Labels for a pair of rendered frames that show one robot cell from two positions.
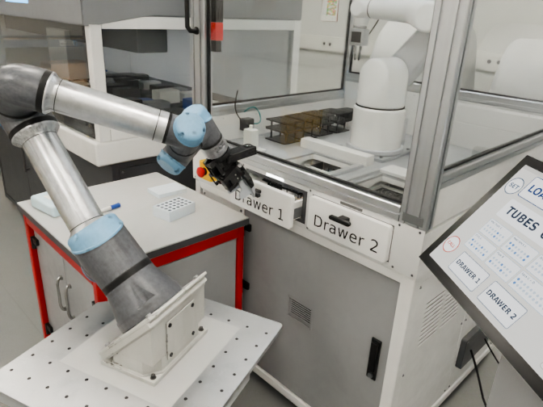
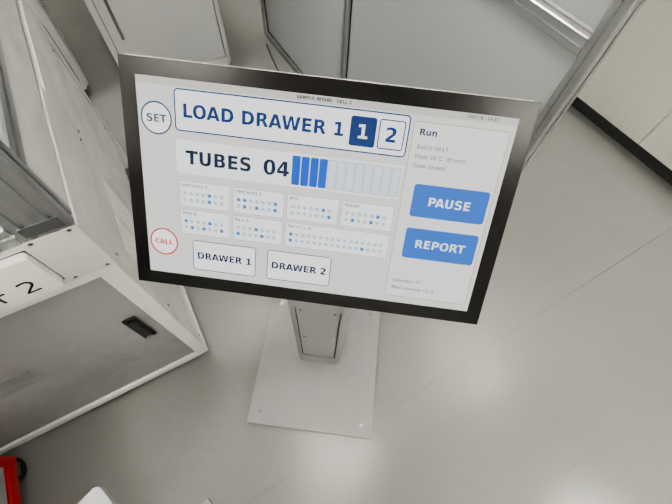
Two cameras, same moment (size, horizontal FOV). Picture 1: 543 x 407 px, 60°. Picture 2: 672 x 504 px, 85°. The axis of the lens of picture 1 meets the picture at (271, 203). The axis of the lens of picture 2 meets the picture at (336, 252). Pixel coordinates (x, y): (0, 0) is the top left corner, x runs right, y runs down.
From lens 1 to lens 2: 0.62 m
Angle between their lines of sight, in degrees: 65
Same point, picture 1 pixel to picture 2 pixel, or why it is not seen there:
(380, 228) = (13, 269)
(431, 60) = not seen: outside the picture
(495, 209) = (169, 165)
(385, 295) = (96, 295)
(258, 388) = (58, 434)
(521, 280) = (295, 233)
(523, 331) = (345, 277)
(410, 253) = (81, 252)
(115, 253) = not seen: outside the picture
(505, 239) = (227, 198)
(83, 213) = not seen: outside the picture
